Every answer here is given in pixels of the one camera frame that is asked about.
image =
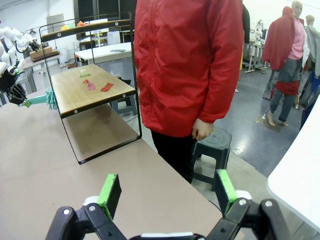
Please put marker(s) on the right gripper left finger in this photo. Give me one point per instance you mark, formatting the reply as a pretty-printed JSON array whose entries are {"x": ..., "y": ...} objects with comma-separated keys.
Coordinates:
[{"x": 110, "y": 197}]

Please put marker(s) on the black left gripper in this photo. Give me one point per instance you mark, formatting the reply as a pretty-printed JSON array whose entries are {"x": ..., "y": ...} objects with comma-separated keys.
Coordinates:
[{"x": 8, "y": 83}]

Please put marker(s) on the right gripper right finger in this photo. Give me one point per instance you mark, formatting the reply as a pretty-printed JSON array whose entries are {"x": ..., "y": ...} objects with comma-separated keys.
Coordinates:
[{"x": 226, "y": 192}]

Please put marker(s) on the teal chenille duster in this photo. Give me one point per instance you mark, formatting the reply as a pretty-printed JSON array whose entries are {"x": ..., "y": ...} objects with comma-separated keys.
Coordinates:
[{"x": 40, "y": 100}]

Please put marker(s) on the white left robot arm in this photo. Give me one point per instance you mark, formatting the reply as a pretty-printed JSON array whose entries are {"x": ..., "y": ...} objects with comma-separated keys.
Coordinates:
[{"x": 3, "y": 56}]

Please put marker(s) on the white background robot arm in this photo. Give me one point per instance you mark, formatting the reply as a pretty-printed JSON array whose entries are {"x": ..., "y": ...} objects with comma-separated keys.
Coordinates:
[
  {"x": 258, "y": 27},
  {"x": 15, "y": 36}
]

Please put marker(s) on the person left forearm red sleeve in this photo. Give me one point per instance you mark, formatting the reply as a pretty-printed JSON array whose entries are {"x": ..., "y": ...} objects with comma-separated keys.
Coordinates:
[{"x": 222, "y": 95}]

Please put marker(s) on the two-tier wooden metal shelf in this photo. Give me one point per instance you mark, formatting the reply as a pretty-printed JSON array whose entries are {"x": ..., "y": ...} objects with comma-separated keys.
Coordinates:
[{"x": 75, "y": 95}]

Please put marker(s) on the person left hand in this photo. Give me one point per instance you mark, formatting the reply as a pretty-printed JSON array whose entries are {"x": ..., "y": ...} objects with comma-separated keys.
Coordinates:
[{"x": 202, "y": 130}]

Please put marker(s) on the black plastic stool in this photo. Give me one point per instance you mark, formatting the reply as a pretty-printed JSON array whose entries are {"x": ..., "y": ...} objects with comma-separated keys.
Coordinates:
[{"x": 212, "y": 147}]

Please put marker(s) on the small red paper scrap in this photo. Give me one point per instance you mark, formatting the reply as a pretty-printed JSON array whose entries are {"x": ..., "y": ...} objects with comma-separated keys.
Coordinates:
[{"x": 85, "y": 81}]

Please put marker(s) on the small green paper scrap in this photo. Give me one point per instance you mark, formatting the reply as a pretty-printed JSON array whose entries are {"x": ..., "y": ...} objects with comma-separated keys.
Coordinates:
[{"x": 85, "y": 74}]

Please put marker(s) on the white paper scrap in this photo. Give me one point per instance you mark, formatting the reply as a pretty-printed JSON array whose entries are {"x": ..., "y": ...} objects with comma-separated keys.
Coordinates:
[{"x": 83, "y": 70}]

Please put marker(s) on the maroon pink paper scrap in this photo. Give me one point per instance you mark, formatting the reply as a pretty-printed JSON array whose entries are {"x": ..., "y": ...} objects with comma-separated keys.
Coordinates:
[{"x": 91, "y": 86}]

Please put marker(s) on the white rounded-corner table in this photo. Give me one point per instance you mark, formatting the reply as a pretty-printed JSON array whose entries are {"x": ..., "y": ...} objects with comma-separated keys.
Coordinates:
[{"x": 300, "y": 175}]

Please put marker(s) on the yellow paper scrap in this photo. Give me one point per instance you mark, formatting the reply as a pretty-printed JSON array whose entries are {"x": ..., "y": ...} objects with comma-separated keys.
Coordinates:
[{"x": 64, "y": 27}]

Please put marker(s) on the long green paper scrap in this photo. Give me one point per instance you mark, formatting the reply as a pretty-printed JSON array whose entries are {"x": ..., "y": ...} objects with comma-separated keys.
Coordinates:
[{"x": 71, "y": 25}]

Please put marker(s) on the grey plastic stool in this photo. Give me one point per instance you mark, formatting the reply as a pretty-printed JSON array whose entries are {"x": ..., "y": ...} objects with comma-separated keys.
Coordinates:
[{"x": 125, "y": 105}]

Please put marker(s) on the white rectangular table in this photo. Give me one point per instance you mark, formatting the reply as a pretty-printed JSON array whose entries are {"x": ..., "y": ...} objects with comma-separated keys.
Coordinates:
[{"x": 105, "y": 53}]

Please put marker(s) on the salmon paper scrap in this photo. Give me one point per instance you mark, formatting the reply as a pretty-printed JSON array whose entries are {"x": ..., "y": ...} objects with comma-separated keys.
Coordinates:
[{"x": 82, "y": 24}]

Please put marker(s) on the person in red jacket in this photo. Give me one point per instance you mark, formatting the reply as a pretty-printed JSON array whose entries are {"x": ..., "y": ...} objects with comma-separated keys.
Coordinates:
[{"x": 175, "y": 62}]

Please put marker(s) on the mannequin in red garment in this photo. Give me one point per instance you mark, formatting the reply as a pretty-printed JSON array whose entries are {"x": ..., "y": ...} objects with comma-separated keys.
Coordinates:
[{"x": 277, "y": 45}]

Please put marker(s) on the mannequin in grey hoodie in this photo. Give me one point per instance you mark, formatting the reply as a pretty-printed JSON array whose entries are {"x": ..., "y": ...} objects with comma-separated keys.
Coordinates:
[{"x": 312, "y": 42}]

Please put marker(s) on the mannequin base plate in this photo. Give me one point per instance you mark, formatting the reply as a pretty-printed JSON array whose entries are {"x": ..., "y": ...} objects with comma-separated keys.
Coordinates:
[{"x": 268, "y": 122}]

